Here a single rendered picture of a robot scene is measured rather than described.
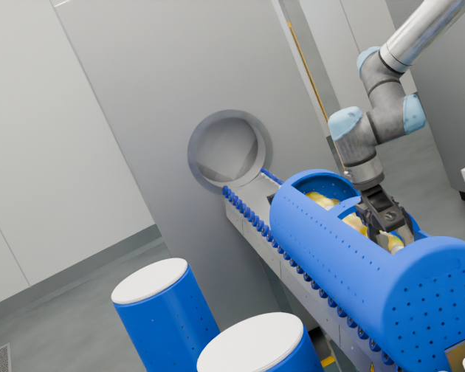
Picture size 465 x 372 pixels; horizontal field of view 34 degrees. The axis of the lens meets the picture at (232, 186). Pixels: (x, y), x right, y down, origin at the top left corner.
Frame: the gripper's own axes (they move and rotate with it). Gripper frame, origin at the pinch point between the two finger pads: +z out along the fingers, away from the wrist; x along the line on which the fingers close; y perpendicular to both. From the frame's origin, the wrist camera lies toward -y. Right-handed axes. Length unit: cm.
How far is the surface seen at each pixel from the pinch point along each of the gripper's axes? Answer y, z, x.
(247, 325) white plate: 28.6, 11.3, 35.6
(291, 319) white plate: 20.9, 11.3, 25.6
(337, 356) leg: 78, 60, 10
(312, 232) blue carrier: 27.6, -4.2, 10.9
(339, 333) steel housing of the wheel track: 33.0, 27.6, 14.0
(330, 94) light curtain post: 122, -13, -33
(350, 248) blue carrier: 3.7, -6.1, 8.8
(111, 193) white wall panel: 483, 64, 71
